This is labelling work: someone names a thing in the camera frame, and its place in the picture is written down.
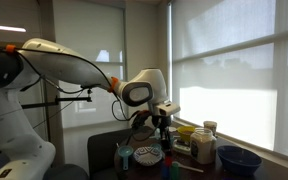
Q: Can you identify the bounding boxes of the blue patterned white plate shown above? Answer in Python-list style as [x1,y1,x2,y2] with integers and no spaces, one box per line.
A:
[132,145,163,167]

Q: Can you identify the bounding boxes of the white plastic spoon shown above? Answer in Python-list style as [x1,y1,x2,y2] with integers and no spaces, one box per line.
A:
[175,161,205,174]

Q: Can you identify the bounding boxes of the green block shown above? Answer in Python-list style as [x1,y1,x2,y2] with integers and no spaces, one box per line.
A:
[170,162,180,180]

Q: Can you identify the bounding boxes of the yellow bowl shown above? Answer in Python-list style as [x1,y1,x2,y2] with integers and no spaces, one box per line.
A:
[176,125,197,143]

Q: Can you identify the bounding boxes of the blue block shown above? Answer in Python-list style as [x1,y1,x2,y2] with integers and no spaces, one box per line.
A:
[161,165,171,180]

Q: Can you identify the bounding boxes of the grey round seat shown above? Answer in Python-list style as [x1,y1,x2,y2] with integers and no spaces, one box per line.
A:
[45,163,89,180]

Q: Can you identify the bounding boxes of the large teal measuring cup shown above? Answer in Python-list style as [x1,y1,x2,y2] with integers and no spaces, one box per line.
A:
[117,145,135,171]

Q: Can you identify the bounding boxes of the small teal measuring cup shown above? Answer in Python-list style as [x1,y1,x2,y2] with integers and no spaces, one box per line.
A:
[149,143,166,158]

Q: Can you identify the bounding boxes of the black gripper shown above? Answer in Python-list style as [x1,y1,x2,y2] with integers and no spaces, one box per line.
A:
[151,114,174,157]

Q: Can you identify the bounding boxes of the small white box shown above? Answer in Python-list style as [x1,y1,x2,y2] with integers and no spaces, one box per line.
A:
[172,138,192,156]

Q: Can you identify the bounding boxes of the dark blue bowl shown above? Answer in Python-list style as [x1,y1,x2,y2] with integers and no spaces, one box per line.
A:
[216,145,263,177]

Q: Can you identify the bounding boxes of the clear jar white contents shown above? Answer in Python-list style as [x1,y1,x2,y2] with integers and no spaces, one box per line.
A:
[189,127,218,165]

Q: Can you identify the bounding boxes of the fluorescent ceiling light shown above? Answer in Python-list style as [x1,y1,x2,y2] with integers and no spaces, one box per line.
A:
[0,23,27,33]

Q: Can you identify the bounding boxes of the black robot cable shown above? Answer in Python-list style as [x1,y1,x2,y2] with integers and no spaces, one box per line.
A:
[111,98,162,143]

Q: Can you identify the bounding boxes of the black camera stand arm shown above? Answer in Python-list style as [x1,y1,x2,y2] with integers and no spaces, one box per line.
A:
[20,88,93,110]

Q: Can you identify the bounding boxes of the white roller blind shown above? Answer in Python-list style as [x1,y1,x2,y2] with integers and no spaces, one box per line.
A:
[53,0,127,129]
[170,0,288,159]

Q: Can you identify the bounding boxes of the medium teal measuring cup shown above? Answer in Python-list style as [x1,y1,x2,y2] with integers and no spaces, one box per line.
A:
[157,133,177,148]

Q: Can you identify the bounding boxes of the dark upholstered chair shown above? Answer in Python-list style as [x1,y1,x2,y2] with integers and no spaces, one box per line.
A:
[87,128,133,180]

